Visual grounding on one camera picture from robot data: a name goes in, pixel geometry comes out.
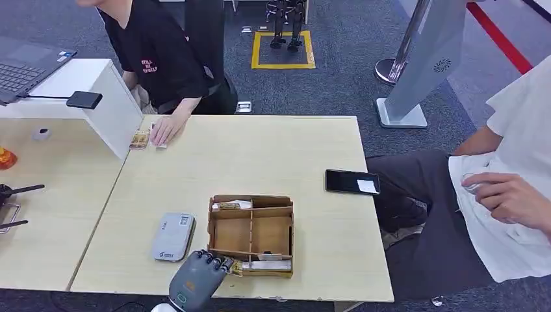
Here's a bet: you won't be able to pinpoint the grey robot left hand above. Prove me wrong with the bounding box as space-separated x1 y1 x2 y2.
168 250 234 312

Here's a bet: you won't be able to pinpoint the person's left hand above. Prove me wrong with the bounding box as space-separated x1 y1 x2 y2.
460 172 551 234
148 112 189 148

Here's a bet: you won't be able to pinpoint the brown card pile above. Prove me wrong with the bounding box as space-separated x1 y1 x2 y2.
129 129 151 151

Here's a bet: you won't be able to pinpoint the grey card reader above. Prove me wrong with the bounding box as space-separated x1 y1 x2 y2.
153 212 197 263

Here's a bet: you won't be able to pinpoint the white desk cabinet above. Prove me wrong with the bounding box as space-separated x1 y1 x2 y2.
0 58 144 160

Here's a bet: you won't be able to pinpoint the person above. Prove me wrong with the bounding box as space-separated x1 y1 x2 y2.
366 55 551 302
75 0 238 148

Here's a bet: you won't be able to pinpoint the white card stack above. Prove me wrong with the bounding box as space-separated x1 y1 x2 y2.
242 260 293 272

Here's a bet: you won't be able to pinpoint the flat cards with brown print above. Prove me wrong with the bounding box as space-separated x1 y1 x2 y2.
211 200 253 212

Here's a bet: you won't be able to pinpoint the wooden compartment box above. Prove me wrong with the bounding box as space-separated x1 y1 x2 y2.
207 194 295 279

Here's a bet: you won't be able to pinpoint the black rectangular device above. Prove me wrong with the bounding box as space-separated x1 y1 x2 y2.
66 90 104 111

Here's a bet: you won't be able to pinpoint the yellow floor tape square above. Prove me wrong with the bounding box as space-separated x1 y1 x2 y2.
251 30 316 70

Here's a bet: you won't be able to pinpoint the small white paper slip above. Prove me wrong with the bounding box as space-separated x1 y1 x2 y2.
357 179 380 194

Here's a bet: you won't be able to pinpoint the black robot legs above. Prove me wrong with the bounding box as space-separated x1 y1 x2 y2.
265 0 307 53

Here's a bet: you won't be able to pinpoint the dark laptop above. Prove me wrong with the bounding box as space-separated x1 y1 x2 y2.
0 36 79 107

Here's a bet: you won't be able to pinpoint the red floor strip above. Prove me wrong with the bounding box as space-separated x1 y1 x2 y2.
467 2 533 75

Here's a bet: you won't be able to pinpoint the orange object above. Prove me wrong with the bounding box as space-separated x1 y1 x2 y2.
0 147 18 170

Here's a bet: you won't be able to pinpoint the grey kiosk stand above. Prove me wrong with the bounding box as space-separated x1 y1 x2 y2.
376 0 470 129

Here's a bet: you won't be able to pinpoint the black smartphone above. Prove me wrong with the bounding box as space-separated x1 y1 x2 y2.
325 168 381 196

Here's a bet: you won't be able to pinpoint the metal wire frame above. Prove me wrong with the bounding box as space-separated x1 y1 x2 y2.
0 203 21 235

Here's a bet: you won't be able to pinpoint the chrome stanchion post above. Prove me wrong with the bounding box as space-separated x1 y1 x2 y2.
374 0 431 86

